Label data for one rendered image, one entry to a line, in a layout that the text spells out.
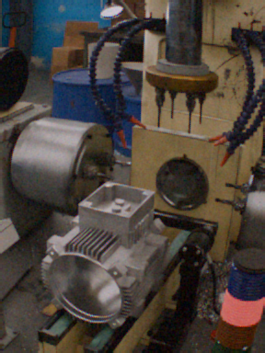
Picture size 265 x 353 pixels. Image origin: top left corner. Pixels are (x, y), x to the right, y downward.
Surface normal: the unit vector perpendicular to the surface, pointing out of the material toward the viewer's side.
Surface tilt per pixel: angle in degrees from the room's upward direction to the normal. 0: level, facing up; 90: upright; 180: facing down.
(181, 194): 90
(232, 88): 90
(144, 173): 90
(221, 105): 90
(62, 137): 32
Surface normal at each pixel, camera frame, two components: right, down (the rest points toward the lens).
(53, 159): -0.33, -0.13
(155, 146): -0.40, 0.34
